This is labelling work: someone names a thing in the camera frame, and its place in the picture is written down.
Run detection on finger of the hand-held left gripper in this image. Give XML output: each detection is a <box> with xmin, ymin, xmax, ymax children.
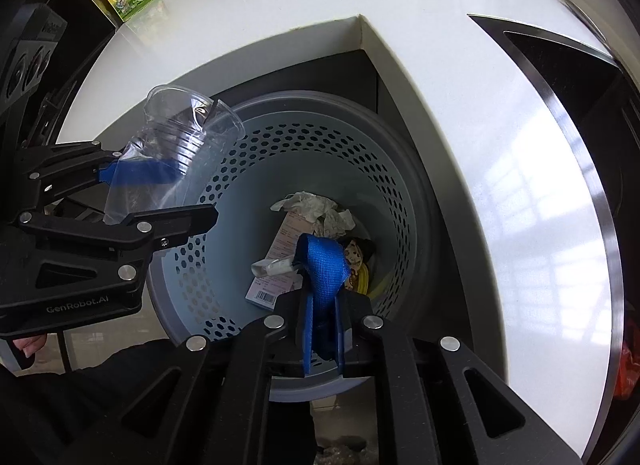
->
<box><xmin>15</xmin><ymin>204</ymin><xmax>220</xmax><ymax>297</ymax></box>
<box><xmin>19</xmin><ymin>142</ymin><xmax>182</xmax><ymax>212</ymax></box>

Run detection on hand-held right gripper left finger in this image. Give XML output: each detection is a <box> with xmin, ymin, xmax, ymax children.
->
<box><xmin>117</xmin><ymin>234</ymin><xmax>352</xmax><ymax>465</ymax></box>

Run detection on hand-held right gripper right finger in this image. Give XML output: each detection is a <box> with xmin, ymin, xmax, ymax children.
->
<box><xmin>336</xmin><ymin>291</ymin><xmax>587</xmax><ymax>465</ymax></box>

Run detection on red white snack wrapper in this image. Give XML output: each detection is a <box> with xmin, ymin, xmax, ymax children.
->
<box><xmin>340</xmin><ymin>237</ymin><xmax>369</xmax><ymax>292</ymax></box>

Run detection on dark grey rag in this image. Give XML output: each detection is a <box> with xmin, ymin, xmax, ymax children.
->
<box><xmin>352</xmin><ymin>237</ymin><xmax>377</xmax><ymax>266</ymax></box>

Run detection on pink paper box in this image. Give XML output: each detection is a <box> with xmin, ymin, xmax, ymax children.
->
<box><xmin>245</xmin><ymin>210</ymin><xmax>307</xmax><ymax>307</ymax></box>

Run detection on grey perforated bin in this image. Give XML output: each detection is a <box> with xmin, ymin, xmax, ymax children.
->
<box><xmin>145</xmin><ymin>90</ymin><xmax>442</xmax><ymax>404</ymax></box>

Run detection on white tissue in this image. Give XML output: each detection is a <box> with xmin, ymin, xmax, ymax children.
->
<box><xmin>270</xmin><ymin>191</ymin><xmax>355</xmax><ymax>239</ymax></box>

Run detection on clear plastic cup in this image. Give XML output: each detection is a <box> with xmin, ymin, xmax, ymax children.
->
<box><xmin>102</xmin><ymin>85</ymin><xmax>246</xmax><ymax>226</ymax></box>

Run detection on person's left hand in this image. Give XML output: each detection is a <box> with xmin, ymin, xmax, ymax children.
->
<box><xmin>10</xmin><ymin>335</ymin><xmax>49</xmax><ymax>359</ymax></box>

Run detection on orange plastic bag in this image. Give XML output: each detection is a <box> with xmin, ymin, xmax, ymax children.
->
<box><xmin>617</xmin><ymin>339</ymin><xmax>640</xmax><ymax>402</ymax></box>

